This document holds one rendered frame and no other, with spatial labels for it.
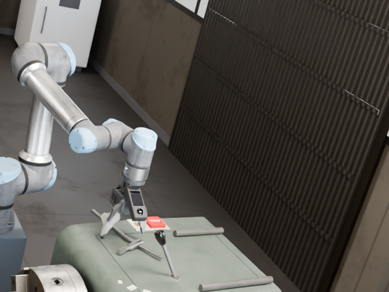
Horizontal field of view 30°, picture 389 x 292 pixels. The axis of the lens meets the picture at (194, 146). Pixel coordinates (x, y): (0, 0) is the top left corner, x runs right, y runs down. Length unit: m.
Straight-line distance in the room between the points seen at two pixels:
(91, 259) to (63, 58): 0.68
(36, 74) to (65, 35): 5.97
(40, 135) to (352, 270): 2.55
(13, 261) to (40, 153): 0.38
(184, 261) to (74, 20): 6.13
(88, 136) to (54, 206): 3.14
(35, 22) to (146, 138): 6.08
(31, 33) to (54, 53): 5.78
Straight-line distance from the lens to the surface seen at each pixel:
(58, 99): 2.24
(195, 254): 2.39
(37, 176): 2.57
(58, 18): 8.22
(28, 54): 2.37
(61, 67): 2.46
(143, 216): 2.21
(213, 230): 2.54
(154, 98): 7.26
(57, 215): 5.15
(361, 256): 4.49
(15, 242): 2.56
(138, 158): 2.19
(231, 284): 2.25
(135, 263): 2.24
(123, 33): 8.17
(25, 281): 2.17
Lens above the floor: 2.36
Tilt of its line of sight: 19 degrees down
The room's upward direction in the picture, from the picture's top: 16 degrees clockwise
